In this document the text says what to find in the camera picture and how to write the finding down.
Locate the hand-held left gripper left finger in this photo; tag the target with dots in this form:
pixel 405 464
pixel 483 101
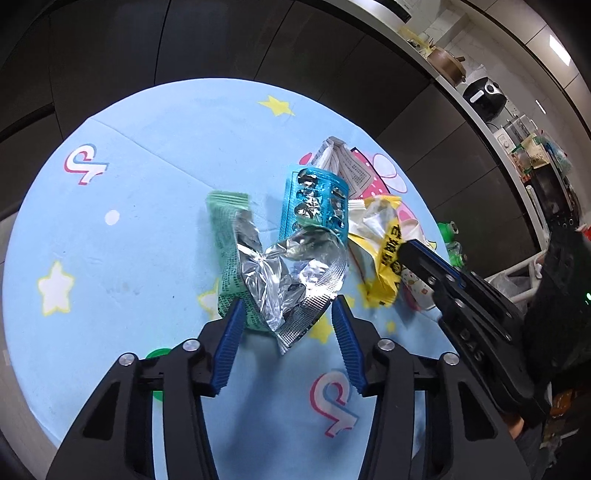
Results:
pixel 226 350

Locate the beige green snack bags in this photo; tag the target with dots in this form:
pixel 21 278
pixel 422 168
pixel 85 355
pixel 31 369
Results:
pixel 528 154

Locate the black air fryer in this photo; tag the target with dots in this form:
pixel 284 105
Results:
pixel 485 94

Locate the blue blister pack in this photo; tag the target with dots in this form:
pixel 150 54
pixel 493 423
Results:
pixel 318 203

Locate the green bottle cap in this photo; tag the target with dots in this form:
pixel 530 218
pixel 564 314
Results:
pixel 157 354

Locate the small white appliance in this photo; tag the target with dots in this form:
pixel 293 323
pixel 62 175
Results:
pixel 506 141

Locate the white plastic bag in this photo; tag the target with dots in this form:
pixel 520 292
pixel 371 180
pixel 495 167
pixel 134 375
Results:
pixel 508 290

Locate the dark base cabinets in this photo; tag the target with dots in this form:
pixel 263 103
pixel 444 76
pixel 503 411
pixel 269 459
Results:
pixel 207 41

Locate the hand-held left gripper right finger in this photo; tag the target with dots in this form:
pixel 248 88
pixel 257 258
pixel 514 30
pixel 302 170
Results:
pixel 348 350

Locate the blue printed tablecloth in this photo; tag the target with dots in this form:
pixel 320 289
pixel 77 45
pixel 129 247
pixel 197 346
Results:
pixel 138 230

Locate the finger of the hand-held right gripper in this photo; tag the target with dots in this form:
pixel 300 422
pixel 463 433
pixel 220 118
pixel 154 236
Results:
pixel 427 274
pixel 443 266

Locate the white storage rack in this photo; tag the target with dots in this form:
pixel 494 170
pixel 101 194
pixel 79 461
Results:
pixel 517 270

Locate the yellow snack wrapper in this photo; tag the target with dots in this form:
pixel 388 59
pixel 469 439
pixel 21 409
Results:
pixel 383 258

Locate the grey kitchen countertop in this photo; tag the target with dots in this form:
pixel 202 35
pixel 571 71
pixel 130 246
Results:
pixel 461 99

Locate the small green bottle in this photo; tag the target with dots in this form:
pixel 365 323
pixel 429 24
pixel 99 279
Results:
pixel 455 254

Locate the white printed paper packet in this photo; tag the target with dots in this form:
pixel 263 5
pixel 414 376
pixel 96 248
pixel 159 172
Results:
pixel 351 170

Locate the brown cooking pot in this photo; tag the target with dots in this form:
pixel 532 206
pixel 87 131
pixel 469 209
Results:
pixel 445 64

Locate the white black cooker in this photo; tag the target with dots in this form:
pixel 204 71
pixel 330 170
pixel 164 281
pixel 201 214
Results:
pixel 390 9

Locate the white red printed wrapper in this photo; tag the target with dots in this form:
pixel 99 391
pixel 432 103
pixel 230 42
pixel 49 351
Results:
pixel 415 290

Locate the silver foil wrapper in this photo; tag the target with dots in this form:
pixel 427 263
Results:
pixel 286 277

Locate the bluish transparent bag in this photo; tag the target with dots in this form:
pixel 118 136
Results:
pixel 556 154

